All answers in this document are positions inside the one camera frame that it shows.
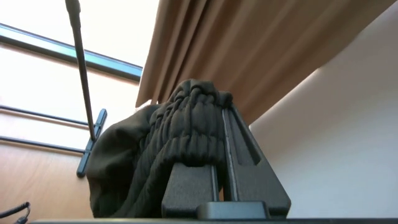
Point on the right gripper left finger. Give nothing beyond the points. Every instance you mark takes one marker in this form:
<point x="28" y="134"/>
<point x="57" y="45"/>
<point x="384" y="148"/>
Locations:
<point x="186" y="186"/>

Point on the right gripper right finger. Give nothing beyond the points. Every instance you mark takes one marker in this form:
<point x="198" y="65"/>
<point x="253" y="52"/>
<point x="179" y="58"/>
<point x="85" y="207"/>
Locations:
<point x="264" y="186"/>

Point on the black garment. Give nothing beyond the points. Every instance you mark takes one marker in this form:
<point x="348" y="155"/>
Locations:
<point x="174" y="130"/>

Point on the black clothes rack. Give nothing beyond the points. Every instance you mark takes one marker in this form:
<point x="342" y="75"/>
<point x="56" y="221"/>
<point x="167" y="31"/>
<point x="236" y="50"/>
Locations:
<point x="81" y="62"/>

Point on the brown curtain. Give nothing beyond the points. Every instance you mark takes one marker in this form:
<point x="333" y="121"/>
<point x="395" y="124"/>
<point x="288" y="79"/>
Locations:
<point x="248" y="46"/>

